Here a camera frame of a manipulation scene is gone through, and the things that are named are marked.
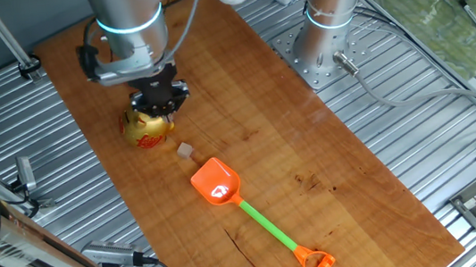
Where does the gold piggy bank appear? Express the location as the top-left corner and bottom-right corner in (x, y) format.
(116, 101), (178, 152)

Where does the brown wooden board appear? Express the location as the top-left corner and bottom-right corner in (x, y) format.
(29, 0), (468, 267)

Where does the grey gripper cable loop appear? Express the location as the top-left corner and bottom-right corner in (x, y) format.
(154, 0), (214, 68)

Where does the silver tripod pole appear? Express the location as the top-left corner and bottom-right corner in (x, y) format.
(0, 0), (45, 88)

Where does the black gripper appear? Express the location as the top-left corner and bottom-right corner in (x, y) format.
(125, 61), (193, 121)

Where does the black marker pen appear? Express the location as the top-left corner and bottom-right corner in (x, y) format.
(457, 0), (476, 35)

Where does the orange green toy shovel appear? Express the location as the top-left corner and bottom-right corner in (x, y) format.
(187, 144), (338, 267)

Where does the small wooden cube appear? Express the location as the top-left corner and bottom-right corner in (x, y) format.
(175, 140), (195, 161)

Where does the black pole clamp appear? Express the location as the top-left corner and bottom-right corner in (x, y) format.
(16, 52), (45, 82)

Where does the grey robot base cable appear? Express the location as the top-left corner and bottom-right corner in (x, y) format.
(331, 34), (476, 141)

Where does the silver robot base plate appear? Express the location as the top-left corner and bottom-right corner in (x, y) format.
(269, 13), (378, 96)

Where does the silver metal frame bar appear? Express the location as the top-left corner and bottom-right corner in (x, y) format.
(0, 167), (151, 267)

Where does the silver camera on stand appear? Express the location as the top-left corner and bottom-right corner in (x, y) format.
(79, 234), (161, 267)

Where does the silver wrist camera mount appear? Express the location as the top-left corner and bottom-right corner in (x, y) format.
(75, 34), (161, 90)

